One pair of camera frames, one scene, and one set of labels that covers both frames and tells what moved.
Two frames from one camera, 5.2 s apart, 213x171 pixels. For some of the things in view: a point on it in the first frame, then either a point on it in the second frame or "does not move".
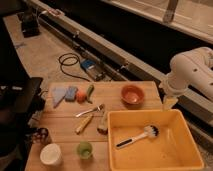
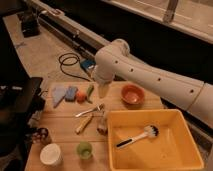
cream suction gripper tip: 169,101 -> 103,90
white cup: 50,155 does not move
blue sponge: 71,94 does not move
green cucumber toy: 89,92 does not move
